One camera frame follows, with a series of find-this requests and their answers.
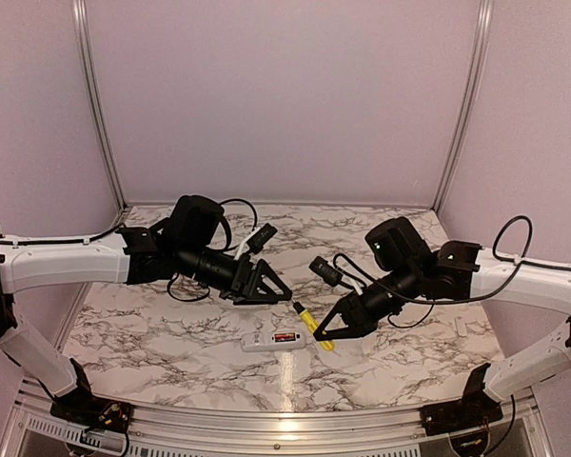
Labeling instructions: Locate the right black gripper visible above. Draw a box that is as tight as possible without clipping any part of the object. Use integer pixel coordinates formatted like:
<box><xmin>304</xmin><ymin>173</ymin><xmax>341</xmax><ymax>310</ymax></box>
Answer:
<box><xmin>313</xmin><ymin>263</ymin><xmax>423</xmax><ymax>342</ymax></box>

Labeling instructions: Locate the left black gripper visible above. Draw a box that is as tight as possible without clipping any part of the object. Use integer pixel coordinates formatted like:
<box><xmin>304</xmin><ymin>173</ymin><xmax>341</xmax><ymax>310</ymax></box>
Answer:
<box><xmin>177</xmin><ymin>240</ymin><xmax>294</xmax><ymax>306</ymax></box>

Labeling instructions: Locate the yellow handled screwdriver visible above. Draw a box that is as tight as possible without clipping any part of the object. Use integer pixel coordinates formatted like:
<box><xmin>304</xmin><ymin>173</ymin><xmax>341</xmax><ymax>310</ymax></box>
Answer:
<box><xmin>293</xmin><ymin>302</ymin><xmax>335</xmax><ymax>351</ymax></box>

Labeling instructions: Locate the white remote control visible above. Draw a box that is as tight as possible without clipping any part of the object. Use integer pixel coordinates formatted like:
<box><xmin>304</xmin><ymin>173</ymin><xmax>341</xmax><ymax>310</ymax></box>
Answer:
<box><xmin>240</xmin><ymin>330</ymin><xmax>306</xmax><ymax>352</ymax></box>

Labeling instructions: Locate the white battery cover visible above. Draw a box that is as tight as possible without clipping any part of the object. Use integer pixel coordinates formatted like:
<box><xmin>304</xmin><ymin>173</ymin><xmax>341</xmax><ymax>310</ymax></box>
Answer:
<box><xmin>455</xmin><ymin>316</ymin><xmax>467</xmax><ymax>337</ymax></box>

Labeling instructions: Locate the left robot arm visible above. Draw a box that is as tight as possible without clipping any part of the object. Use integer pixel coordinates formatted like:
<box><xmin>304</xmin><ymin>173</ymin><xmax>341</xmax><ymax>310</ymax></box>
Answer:
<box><xmin>0</xmin><ymin>195</ymin><xmax>292</xmax><ymax>424</ymax></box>

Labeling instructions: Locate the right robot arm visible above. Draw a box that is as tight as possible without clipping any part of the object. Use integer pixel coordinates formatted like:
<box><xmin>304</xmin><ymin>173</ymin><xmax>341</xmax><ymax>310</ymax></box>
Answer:
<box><xmin>313</xmin><ymin>217</ymin><xmax>571</xmax><ymax>427</ymax></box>

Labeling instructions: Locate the red black battery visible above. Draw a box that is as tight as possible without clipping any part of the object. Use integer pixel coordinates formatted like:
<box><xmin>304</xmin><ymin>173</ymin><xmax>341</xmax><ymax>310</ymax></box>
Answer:
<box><xmin>273</xmin><ymin>332</ymin><xmax>300</xmax><ymax>343</ymax></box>

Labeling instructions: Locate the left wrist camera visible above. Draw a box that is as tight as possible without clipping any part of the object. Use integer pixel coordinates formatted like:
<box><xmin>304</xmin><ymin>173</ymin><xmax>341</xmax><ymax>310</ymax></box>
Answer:
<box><xmin>234</xmin><ymin>223</ymin><xmax>277</xmax><ymax>260</ymax></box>

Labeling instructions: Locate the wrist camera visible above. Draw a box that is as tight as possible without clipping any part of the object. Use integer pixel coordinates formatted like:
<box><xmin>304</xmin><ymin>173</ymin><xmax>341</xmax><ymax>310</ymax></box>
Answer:
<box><xmin>234</xmin><ymin>223</ymin><xmax>277</xmax><ymax>260</ymax></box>
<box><xmin>309</xmin><ymin>256</ymin><xmax>363</xmax><ymax>295</ymax></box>

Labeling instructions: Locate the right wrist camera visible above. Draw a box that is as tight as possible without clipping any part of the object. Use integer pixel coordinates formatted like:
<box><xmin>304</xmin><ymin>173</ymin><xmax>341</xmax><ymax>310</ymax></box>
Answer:
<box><xmin>309</xmin><ymin>256</ymin><xmax>363</xmax><ymax>295</ymax></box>

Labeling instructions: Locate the front aluminium rail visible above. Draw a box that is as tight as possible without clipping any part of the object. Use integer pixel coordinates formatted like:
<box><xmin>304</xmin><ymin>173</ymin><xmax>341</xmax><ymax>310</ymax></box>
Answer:
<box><xmin>0</xmin><ymin>380</ymin><xmax>552</xmax><ymax>456</ymax></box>

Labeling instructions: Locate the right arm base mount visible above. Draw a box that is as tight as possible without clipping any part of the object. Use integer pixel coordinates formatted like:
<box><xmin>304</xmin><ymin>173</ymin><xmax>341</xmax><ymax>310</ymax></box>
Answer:
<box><xmin>420</xmin><ymin>363</ymin><xmax>516</xmax><ymax>456</ymax></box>

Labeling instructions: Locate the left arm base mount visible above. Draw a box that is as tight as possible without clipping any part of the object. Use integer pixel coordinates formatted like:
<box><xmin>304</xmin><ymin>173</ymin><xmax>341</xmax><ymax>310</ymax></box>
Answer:
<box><xmin>44</xmin><ymin>358</ymin><xmax>133</xmax><ymax>456</ymax></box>

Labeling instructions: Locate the left aluminium frame post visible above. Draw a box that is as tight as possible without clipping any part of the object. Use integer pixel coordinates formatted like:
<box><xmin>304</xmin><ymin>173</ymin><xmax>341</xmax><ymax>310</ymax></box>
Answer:
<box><xmin>72</xmin><ymin>0</ymin><xmax>128</xmax><ymax>211</ymax></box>

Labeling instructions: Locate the aluminium frame post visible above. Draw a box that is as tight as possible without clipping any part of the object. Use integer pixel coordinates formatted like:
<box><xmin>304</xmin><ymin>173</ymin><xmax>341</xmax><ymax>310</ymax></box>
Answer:
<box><xmin>431</xmin><ymin>0</ymin><xmax>495</xmax><ymax>214</ymax></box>
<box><xmin>72</xmin><ymin>0</ymin><xmax>128</xmax><ymax>211</ymax></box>

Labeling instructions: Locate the right aluminium frame post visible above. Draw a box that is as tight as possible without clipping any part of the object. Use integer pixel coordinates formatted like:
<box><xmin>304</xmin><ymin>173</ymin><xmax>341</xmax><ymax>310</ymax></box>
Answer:
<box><xmin>431</xmin><ymin>0</ymin><xmax>495</xmax><ymax>214</ymax></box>

